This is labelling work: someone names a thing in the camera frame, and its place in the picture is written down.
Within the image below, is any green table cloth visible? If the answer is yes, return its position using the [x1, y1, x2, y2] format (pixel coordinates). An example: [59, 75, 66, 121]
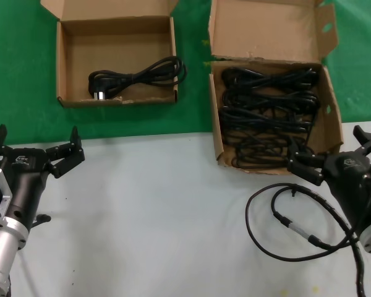
[0, 0, 371, 146]

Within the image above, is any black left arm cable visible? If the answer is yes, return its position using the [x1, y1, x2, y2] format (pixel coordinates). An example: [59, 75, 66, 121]
[30, 213, 52, 229]

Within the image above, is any shallow open cardboard box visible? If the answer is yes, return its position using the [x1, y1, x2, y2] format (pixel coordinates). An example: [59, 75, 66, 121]
[40, 0, 180, 108]

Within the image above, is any cardboard box with torn lid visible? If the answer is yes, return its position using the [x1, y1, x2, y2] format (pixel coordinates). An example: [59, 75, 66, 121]
[208, 0, 344, 176]

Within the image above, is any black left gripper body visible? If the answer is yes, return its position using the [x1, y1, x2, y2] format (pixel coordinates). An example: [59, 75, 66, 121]
[2, 147, 52, 231]

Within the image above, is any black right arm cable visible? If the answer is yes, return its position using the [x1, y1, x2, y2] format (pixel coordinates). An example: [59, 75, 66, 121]
[245, 182, 367, 297]

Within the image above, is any black power cable with plug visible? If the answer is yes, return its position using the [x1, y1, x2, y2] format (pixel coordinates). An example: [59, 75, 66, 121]
[88, 56, 188, 101]

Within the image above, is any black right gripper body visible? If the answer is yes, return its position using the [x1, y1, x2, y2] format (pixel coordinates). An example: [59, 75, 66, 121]
[321, 150, 371, 236]

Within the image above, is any black coiled power cable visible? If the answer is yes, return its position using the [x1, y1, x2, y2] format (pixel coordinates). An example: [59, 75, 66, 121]
[219, 105, 313, 134]
[223, 88, 320, 105]
[221, 67, 318, 90]
[231, 132, 312, 170]

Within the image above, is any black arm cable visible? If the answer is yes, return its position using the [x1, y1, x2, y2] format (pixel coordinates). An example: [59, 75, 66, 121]
[30, 213, 52, 229]
[245, 182, 367, 297]

